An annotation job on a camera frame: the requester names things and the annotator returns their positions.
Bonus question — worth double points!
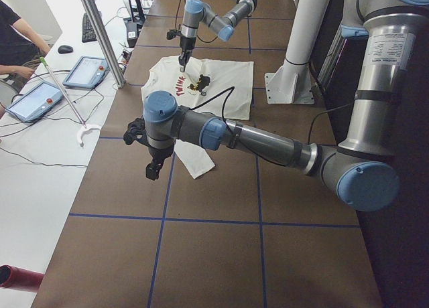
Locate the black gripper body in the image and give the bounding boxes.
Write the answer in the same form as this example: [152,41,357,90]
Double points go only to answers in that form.
[148,145,174,169]
[178,35,196,66]

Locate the cream long-sleeve cat shirt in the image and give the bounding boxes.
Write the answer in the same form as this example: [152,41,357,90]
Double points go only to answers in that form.
[141,56,253,178]

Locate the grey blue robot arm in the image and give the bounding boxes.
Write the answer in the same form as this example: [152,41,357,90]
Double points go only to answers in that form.
[143,0,428,211]
[178,0,257,72]

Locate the white reacher grabber stick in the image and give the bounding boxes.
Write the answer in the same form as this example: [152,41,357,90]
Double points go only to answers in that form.
[40,57,101,147]

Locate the far blue teach pendant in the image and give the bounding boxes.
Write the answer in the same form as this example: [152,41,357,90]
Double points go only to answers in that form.
[62,56,109,89]

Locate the blue teach pendant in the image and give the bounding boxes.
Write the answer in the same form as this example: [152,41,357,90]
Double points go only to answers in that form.
[5,82,62,123]
[62,56,109,89]

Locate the black keyboard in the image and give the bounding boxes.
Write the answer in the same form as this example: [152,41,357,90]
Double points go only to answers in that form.
[81,13,97,43]

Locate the black computer mouse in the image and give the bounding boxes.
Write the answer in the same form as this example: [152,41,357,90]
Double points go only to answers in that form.
[58,45,74,54]

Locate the near blue teach pendant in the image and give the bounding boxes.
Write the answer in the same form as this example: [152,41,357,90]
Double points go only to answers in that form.
[5,82,62,123]

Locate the seated person in black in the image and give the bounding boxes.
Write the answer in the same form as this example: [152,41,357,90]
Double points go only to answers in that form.
[1,2,50,92]

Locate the red cylinder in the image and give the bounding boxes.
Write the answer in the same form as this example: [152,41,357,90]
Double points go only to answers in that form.
[1,265,44,293]

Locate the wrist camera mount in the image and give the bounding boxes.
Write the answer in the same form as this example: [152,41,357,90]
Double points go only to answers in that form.
[123,117,149,147]
[166,29,181,40]

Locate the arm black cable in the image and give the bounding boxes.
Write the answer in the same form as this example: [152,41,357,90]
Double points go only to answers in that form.
[189,86,242,145]

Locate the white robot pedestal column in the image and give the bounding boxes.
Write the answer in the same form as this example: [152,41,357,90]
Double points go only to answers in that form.
[265,0,330,104]

